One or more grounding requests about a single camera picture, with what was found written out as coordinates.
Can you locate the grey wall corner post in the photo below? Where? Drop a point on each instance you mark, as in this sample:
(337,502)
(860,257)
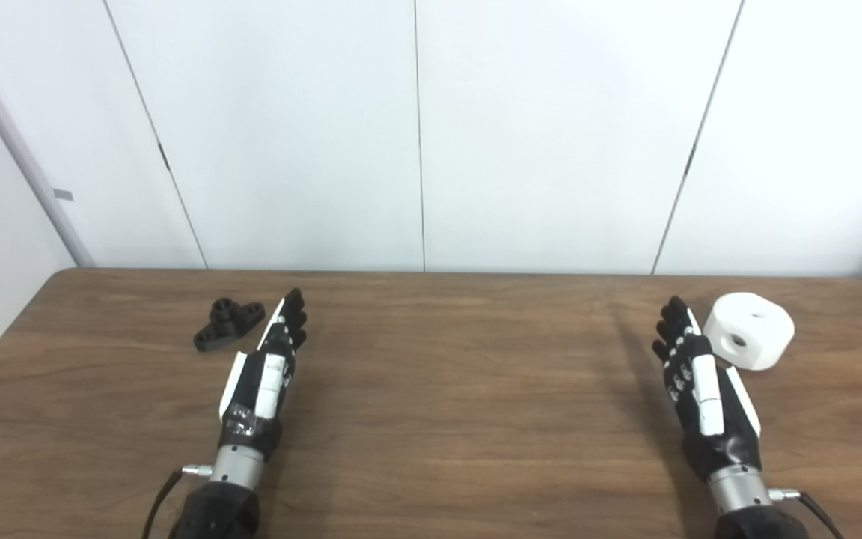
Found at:
(27,165)

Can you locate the small grey label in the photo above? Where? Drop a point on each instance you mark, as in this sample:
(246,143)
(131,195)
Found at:
(63,195)

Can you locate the black wall panel hinge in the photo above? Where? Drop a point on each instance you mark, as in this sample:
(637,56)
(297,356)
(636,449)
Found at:
(164,157)

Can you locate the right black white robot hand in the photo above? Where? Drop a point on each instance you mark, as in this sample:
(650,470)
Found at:
(706,397)

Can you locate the round white piece with holes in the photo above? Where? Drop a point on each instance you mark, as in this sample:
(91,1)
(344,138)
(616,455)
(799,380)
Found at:
(764,337)

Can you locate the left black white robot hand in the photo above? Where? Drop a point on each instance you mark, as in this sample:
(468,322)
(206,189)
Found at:
(272,378)

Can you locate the black flanged holder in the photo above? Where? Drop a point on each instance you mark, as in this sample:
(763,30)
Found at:
(221,329)

